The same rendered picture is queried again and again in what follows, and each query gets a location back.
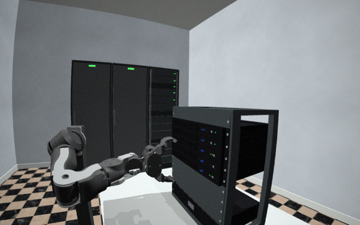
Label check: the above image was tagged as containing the black server rack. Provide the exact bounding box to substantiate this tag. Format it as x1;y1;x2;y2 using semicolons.
172;106;279;225

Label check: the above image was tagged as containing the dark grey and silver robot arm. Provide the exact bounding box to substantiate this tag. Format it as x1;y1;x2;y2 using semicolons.
47;127;143;208

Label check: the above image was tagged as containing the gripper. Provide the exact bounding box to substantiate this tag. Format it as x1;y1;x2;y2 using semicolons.
139;137;178;184

